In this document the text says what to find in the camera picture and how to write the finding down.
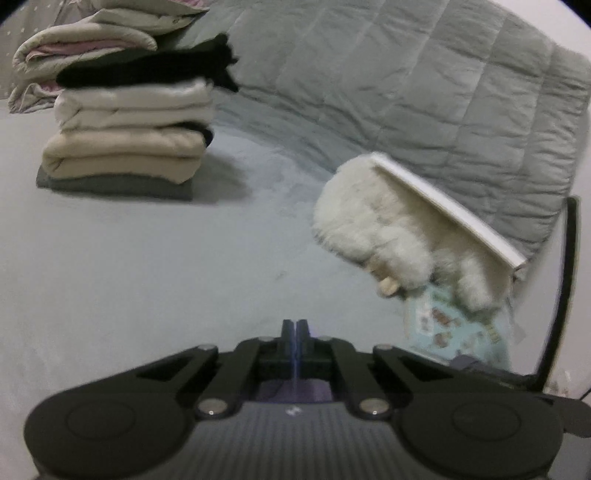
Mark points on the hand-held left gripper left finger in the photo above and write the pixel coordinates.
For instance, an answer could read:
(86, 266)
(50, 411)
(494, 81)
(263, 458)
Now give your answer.
(287, 350)

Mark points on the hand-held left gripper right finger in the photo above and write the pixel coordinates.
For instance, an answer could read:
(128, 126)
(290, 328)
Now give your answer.
(302, 350)

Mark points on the purple pants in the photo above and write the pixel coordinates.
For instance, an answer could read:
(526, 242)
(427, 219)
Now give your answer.
(277, 392)

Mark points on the bear print picture book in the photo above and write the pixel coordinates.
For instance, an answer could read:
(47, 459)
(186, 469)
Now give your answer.
(443, 323)

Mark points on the white plush toy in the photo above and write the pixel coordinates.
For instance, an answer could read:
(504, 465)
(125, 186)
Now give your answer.
(369, 217)

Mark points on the white book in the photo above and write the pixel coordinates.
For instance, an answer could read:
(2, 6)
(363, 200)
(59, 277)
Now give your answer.
(475, 249)

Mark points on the folded beige garment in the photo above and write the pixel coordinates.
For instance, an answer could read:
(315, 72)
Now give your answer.
(124, 152)

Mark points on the dark object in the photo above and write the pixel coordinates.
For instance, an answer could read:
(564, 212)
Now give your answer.
(577, 415)

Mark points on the folded white garment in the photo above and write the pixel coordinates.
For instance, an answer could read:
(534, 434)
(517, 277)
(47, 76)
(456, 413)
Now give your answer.
(134, 104)

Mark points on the folded black garment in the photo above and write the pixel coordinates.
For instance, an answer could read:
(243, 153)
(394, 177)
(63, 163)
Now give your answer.
(147, 64)

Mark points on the folded grey pink quilt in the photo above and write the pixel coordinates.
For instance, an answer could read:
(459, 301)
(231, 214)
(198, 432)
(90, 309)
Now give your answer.
(69, 39)

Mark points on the star print curtain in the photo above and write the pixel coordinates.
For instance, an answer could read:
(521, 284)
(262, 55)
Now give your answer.
(23, 32)

